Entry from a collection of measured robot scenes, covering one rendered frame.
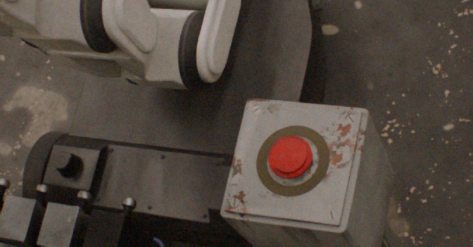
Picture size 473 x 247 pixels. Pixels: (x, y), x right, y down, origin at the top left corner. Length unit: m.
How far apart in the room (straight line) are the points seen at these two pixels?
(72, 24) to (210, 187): 0.50
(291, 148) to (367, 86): 1.08
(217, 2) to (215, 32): 0.06
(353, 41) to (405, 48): 0.11
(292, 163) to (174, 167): 0.91
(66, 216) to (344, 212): 0.40
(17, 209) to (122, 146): 0.67
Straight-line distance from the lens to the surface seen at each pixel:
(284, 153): 0.84
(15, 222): 1.15
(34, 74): 2.21
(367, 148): 0.87
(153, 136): 1.81
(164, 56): 1.61
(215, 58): 1.68
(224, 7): 1.70
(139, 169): 1.77
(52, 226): 1.12
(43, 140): 1.90
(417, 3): 1.98
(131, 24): 1.38
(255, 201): 0.85
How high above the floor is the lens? 1.70
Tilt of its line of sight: 61 degrees down
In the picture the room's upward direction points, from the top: 37 degrees counter-clockwise
